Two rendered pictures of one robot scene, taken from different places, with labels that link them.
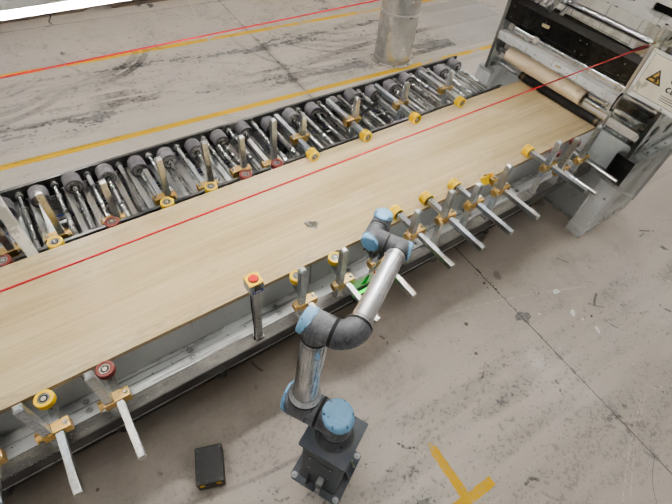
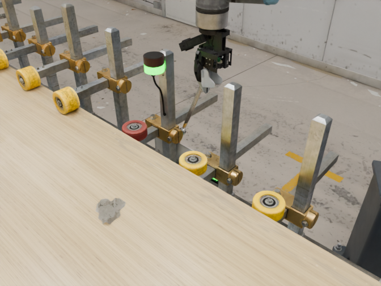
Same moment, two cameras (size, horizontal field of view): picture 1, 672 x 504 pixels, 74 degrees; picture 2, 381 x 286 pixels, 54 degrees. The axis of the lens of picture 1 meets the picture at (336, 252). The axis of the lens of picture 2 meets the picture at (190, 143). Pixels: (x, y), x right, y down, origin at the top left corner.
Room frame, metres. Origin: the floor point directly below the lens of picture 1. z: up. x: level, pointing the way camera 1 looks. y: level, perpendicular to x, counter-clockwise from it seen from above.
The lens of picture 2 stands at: (1.70, 0.82, 1.56)
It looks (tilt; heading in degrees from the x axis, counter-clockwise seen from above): 36 degrees down; 262
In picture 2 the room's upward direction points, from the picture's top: straight up
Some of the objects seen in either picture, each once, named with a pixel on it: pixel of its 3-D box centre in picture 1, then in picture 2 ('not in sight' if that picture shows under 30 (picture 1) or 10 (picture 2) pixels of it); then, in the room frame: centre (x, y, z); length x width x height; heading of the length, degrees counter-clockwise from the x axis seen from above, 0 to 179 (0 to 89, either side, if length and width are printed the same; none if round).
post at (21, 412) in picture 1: (43, 429); not in sight; (0.50, 1.10, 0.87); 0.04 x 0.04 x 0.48; 40
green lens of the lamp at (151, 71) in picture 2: not in sight; (154, 67); (1.67, -0.20, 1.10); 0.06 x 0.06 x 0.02
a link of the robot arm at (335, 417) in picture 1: (335, 419); not in sight; (0.73, -0.10, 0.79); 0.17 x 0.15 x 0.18; 70
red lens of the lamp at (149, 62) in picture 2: not in sight; (153, 58); (1.67, -0.20, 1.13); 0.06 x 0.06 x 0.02
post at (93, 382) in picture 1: (106, 397); not in sight; (0.67, 0.91, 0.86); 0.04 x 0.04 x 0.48; 40
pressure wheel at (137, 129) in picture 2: not in sight; (135, 139); (1.74, -0.19, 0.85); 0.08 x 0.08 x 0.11
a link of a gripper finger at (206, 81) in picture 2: not in sight; (207, 82); (1.51, -0.19, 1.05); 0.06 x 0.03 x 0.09; 130
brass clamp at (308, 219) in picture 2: (304, 302); (292, 209); (1.33, 0.13, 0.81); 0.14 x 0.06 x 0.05; 130
